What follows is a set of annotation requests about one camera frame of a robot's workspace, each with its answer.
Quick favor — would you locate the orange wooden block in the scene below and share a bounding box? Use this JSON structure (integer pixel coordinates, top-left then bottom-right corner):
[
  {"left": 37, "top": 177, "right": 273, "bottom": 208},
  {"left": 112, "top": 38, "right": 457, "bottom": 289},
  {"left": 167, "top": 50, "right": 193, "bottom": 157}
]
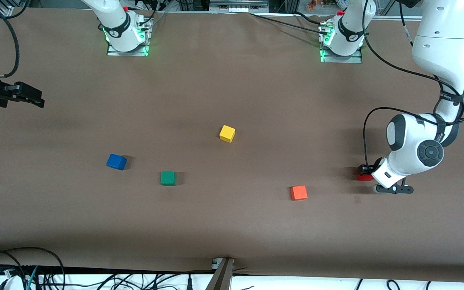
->
[{"left": 290, "top": 185, "right": 308, "bottom": 201}]

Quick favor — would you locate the blue wooden block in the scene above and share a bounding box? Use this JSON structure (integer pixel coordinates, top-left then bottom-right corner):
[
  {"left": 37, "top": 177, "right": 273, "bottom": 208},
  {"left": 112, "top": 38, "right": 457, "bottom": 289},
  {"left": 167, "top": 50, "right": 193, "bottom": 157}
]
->
[{"left": 106, "top": 153, "right": 128, "bottom": 171}]

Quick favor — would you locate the yellow wooden block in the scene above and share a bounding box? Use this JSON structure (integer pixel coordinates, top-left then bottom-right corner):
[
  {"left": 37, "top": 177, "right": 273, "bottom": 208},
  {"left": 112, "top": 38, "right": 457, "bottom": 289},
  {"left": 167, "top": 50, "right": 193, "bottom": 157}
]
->
[{"left": 219, "top": 125, "right": 236, "bottom": 143}]

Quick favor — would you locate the brown table cover sheet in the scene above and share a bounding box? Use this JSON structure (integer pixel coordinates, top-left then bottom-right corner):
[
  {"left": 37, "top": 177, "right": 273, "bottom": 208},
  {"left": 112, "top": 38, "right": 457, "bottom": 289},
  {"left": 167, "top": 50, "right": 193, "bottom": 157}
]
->
[{"left": 0, "top": 7, "right": 464, "bottom": 282}]

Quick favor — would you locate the grey power strip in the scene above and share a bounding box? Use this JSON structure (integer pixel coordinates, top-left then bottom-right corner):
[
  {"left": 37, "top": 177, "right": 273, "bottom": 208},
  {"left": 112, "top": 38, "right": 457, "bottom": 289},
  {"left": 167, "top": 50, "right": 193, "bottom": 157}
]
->
[{"left": 210, "top": 0, "right": 269, "bottom": 12}]

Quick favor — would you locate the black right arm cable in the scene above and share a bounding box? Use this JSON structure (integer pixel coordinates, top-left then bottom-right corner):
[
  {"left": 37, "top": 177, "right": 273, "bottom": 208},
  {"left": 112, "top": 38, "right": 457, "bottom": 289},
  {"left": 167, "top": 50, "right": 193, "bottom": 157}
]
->
[{"left": 0, "top": 0, "right": 20, "bottom": 78}]

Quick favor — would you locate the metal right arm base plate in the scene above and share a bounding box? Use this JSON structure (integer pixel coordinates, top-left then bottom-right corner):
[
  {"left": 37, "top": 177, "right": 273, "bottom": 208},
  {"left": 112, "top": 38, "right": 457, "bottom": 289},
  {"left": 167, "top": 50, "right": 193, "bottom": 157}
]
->
[{"left": 106, "top": 18, "right": 150, "bottom": 57}]

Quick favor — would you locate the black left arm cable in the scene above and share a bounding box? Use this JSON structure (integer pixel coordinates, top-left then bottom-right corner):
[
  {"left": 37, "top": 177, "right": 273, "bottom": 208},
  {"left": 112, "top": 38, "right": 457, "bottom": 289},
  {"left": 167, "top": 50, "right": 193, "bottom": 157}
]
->
[{"left": 361, "top": 0, "right": 464, "bottom": 166}]

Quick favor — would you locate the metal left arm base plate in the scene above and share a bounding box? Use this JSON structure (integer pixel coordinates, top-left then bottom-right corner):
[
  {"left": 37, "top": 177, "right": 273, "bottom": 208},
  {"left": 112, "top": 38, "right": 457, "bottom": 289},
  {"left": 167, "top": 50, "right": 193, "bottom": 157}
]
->
[{"left": 320, "top": 20, "right": 363, "bottom": 64}]

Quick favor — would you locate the black cable to arm base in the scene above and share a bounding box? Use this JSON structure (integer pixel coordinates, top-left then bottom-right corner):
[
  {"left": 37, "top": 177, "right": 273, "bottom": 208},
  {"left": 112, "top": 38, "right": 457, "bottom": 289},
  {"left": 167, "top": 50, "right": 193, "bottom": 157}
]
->
[{"left": 250, "top": 12, "right": 329, "bottom": 35}]

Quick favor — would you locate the black looped floor cable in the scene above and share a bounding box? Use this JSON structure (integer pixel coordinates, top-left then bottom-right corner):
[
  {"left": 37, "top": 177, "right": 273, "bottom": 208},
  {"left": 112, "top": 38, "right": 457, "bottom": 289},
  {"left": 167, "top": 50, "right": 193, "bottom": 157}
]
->
[{"left": 0, "top": 247, "right": 65, "bottom": 290}]

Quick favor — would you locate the teal cable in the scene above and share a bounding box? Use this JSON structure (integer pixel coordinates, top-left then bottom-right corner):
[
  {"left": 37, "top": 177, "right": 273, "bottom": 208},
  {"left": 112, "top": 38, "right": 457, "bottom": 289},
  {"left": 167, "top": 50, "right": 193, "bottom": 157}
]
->
[{"left": 26, "top": 266, "right": 39, "bottom": 290}]

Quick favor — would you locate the grey camera stand bracket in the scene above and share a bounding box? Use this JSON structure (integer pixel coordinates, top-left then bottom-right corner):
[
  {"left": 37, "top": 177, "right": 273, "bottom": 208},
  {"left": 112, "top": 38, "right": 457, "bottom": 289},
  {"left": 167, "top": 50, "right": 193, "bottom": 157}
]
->
[{"left": 206, "top": 258, "right": 234, "bottom": 290}]

